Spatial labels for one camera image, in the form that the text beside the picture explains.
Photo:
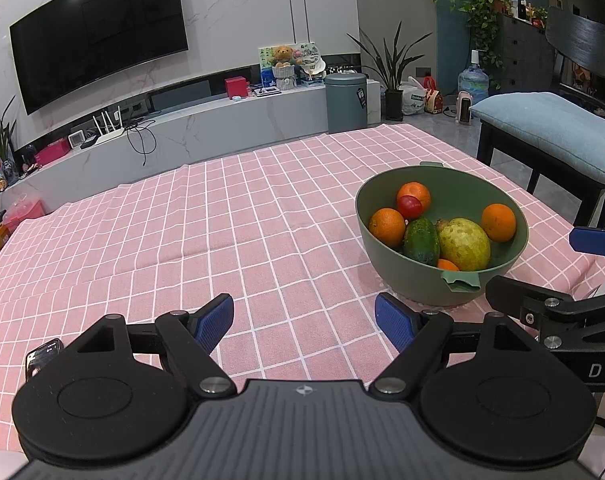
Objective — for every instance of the grey trash bin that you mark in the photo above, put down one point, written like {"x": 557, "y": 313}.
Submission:
{"x": 342, "y": 105}

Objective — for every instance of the grey marble media cabinet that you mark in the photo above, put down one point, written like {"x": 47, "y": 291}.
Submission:
{"x": 222, "y": 125}

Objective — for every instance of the tall potted plant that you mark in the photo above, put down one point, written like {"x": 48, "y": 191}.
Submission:
{"x": 395, "y": 105}

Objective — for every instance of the white woven basket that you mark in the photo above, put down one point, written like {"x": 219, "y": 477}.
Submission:
{"x": 284, "y": 79}

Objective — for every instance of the leafy trailing plant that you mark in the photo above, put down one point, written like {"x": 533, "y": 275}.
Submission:
{"x": 482, "y": 0}

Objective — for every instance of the dark wall socket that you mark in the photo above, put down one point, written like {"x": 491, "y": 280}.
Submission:
{"x": 424, "y": 71}

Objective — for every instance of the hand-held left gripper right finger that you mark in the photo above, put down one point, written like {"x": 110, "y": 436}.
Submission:
{"x": 395, "y": 317}

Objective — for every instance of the green colander bowl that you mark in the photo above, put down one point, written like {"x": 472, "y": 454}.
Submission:
{"x": 382, "y": 260}

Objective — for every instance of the orange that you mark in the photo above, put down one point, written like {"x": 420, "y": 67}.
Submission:
{"x": 498, "y": 221}
{"x": 447, "y": 265}
{"x": 415, "y": 191}
{"x": 387, "y": 226}

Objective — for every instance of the blue printed box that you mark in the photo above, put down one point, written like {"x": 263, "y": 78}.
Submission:
{"x": 268, "y": 79}

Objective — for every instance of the dark drawer cabinet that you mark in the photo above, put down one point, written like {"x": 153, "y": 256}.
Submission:
{"x": 522, "y": 50}

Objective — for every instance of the green landscape picture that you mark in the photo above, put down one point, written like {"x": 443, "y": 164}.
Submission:
{"x": 267, "y": 52}

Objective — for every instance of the small white display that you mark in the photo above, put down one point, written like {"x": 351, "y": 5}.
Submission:
{"x": 76, "y": 139}

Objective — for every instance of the blue seat cushion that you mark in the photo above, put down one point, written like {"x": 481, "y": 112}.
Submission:
{"x": 547, "y": 125}

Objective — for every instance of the black television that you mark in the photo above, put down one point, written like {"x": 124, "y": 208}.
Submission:
{"x": 97, "y": 35}

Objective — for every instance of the black flat box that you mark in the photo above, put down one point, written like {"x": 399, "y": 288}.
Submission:
{"x": 90, "y": 143}

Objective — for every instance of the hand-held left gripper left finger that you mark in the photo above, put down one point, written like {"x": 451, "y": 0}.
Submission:
{"x": 215, "y": 320}

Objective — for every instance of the pink checked tablecloth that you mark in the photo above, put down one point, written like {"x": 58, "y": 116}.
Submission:
{"x": 232, "y": 210}

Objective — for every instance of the white plastic bag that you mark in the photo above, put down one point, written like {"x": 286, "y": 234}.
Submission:
{"x": 412, "y": 96}

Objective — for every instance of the red box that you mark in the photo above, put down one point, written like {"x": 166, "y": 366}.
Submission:
{"x": 236, "y": 87}

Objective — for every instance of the brown teddy bear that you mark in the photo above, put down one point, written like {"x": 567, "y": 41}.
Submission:
{"x": 283, "y": 55}

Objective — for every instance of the red tomato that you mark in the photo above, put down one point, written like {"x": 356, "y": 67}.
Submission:
{"x": 410, "y": 206}

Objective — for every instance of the yellow-green guava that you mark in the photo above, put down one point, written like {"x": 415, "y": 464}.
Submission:
{"x": 465, "y": 244}

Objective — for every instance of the black wooden chair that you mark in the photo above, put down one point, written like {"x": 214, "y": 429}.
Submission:
{"x": 582, "y": 35}

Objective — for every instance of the red gift bag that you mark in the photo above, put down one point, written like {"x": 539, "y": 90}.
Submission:
{"x": 434, "y": 102}

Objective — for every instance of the flat white device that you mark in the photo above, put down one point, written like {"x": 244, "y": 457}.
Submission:
{"x": 266, "y": 92}

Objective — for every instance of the green avocado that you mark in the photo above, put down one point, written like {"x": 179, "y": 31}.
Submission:
{"x": 421, "y": 241}

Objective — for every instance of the pink plastic box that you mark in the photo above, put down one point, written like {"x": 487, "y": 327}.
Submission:
{"x": 25, "y": 212}

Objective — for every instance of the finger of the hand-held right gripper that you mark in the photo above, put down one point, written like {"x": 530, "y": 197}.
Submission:
{"x": 507, "y": 292}
{"x": 592, "y": 241}

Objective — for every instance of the black smart watch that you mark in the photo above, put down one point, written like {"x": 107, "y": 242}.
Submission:
{"x": 45, "y": 352}

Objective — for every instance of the blue water bottle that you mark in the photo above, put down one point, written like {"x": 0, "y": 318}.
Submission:
{"x": 474, "y": 85}

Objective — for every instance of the small white heater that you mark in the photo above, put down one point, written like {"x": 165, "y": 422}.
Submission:
{"x": 465, "y": 108}

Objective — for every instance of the potted plant in vase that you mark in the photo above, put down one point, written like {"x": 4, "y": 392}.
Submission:
{"x": 8, "y": 170}

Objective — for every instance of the white router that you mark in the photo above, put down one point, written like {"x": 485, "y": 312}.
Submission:
{"x": 110, "y": 136}

